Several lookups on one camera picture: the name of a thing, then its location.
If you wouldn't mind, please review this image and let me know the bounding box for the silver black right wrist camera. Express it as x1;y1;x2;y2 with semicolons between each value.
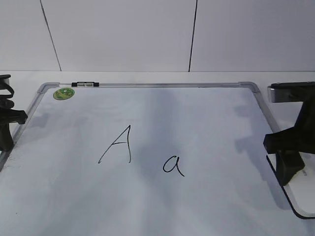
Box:
267;82;315;103

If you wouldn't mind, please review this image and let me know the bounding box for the white whiteboard eraser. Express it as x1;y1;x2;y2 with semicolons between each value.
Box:
263;153;315;219

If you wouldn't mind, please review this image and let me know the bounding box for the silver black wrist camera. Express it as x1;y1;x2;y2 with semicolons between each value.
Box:
267;82;315;103
0;74;11;85

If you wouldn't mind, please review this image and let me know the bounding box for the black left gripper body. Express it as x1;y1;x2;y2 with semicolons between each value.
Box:
0;99;28;125

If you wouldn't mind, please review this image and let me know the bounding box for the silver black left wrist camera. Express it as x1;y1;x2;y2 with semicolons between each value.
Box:
0;74;11;85

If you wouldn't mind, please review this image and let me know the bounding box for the white framed whiteboard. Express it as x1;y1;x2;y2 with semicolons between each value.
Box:
0;83;315;236

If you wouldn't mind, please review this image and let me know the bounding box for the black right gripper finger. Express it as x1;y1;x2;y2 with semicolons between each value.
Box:
276;150;305;186

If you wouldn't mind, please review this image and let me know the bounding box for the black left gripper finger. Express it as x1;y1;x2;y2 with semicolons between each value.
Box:
0;123;14;150

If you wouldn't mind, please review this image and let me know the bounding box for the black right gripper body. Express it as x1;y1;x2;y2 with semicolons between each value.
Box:
263;98;315;154

